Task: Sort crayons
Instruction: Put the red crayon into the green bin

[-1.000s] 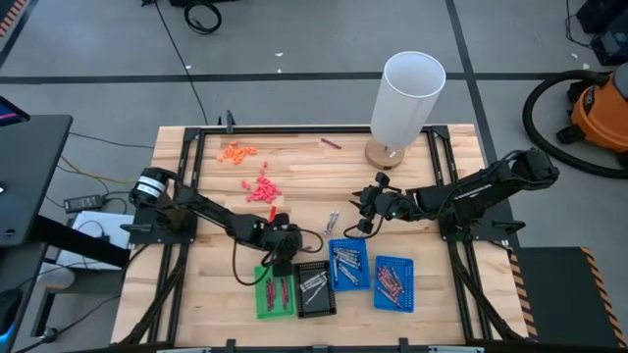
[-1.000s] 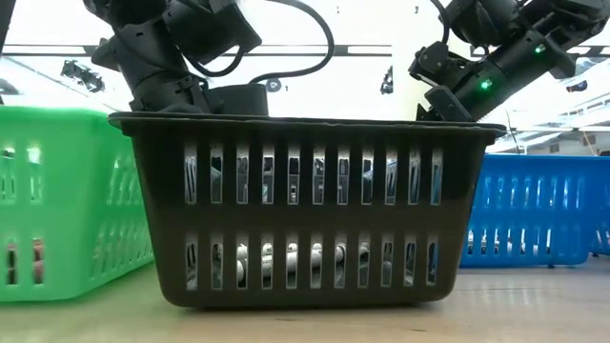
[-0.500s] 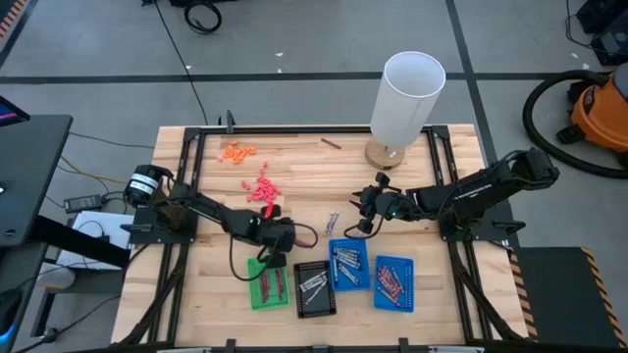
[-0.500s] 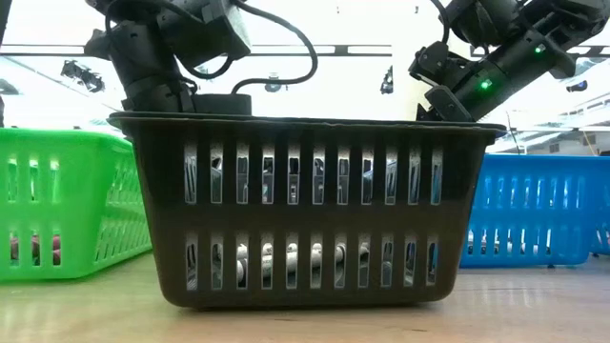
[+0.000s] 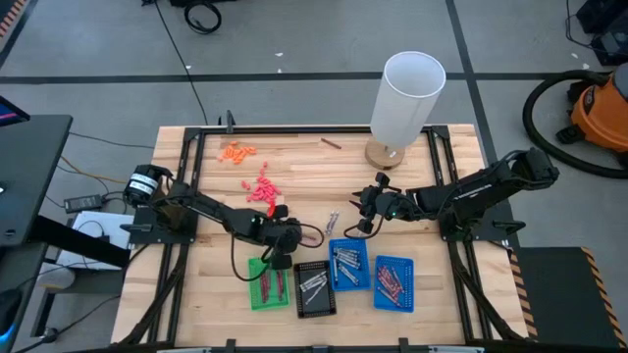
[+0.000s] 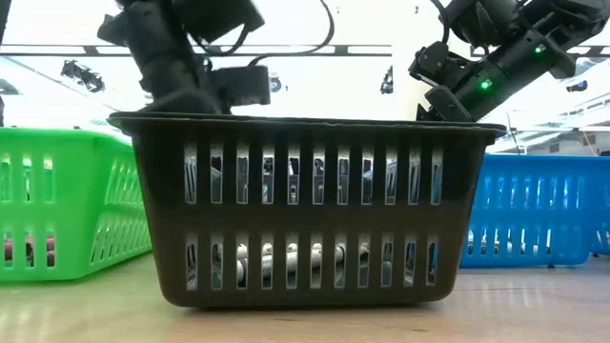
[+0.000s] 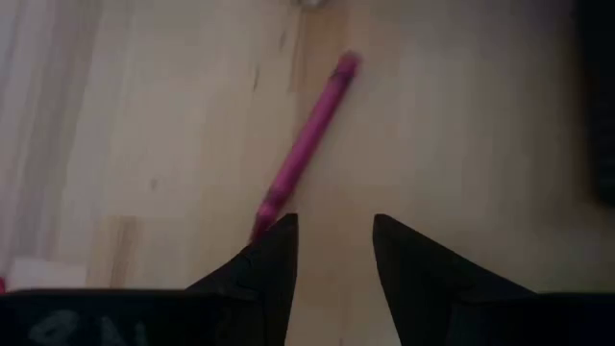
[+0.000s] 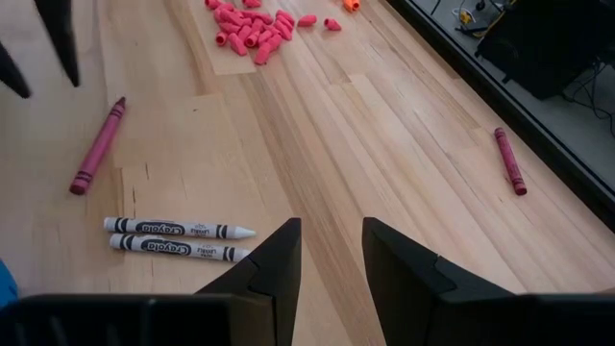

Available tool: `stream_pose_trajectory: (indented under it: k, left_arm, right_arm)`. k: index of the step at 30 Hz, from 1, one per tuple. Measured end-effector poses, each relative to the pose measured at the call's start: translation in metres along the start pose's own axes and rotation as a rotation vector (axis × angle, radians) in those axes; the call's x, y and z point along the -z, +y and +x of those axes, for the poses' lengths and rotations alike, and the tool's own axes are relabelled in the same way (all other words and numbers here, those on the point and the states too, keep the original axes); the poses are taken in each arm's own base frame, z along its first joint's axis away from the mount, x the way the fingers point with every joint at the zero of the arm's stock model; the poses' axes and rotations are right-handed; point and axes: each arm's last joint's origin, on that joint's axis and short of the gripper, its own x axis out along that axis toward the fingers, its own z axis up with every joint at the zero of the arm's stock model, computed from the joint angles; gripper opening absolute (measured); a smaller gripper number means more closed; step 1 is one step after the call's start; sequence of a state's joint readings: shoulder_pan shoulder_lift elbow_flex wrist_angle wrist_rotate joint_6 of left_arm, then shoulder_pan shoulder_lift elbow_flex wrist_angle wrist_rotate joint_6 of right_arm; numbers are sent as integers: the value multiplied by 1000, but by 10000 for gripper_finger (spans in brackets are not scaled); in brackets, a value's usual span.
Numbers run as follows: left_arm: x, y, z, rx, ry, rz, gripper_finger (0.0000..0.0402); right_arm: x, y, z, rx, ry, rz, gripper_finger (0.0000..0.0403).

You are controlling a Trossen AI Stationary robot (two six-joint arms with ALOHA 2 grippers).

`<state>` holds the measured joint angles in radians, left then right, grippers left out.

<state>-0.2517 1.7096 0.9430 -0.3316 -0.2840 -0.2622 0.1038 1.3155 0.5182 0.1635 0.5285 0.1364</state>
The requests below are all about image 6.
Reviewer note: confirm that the blue plastic basket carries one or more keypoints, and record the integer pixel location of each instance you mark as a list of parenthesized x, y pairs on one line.
[(603, 214), (524, 218)]

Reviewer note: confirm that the black plastic basket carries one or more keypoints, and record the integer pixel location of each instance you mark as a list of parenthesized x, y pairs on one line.
[(310, 219)]

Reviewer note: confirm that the green plastic basket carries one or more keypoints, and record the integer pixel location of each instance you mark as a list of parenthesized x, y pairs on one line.
[(71, 209)]

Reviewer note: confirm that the white crayon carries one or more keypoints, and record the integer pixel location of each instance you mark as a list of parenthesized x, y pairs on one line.
[(291, 262)]

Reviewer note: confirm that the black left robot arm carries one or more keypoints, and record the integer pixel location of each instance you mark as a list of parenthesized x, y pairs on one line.
[(138, 24)]

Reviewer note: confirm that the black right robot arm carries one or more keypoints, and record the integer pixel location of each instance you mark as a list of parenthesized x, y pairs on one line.
[(524, 52)]

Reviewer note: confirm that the black hanging fixture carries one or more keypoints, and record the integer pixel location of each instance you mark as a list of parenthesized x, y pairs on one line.
[(388, 83)]

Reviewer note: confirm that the black ceiling beam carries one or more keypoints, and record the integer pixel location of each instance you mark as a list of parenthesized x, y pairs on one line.
[(357, 50)]

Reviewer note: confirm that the black hanging spotlight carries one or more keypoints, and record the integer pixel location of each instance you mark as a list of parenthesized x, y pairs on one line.
[(577, 86), (276, 85), (83, 76)]

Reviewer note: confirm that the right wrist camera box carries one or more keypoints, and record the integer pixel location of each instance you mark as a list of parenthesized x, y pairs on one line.
[(433, 62)]

